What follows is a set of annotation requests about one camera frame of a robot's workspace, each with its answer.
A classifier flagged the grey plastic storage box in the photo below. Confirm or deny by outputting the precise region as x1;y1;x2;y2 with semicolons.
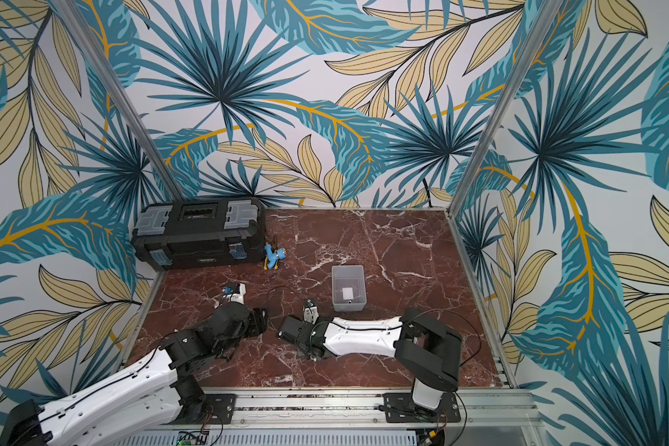
332;265;367;312

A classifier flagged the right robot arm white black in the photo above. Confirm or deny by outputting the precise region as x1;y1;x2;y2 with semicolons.
277;308;463;411

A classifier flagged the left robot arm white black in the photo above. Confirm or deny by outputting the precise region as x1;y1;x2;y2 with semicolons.
0;302;269;445

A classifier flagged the blue toy figure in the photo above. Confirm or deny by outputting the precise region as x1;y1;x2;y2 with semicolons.
263;243;286;271

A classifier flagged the black plastic toolbox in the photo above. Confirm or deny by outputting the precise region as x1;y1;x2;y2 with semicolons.
131;197;266;271

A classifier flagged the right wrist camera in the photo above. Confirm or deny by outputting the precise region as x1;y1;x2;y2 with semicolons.
303;299;319;324

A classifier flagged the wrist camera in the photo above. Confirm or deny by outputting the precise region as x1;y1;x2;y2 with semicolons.
303;299;319;324
222;282;246;305

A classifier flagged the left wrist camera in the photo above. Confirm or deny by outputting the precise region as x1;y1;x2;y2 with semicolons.
222;282;246;305

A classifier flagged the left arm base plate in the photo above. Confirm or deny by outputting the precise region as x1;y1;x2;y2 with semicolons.
168;393;237;426

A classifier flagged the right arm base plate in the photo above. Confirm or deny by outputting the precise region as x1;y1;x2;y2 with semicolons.
377;392;461;425

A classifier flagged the aluminium rail front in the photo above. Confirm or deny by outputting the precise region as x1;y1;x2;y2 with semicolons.
60;387;547;446

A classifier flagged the left metal frame post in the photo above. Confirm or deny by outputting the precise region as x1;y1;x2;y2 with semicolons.
53;0;184;201

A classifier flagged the metal frame post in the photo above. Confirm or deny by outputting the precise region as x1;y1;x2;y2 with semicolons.
53;0;184;201
447;0;562;220

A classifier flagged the right metal frame post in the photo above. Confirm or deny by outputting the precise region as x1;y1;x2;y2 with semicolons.
447;0;562;220

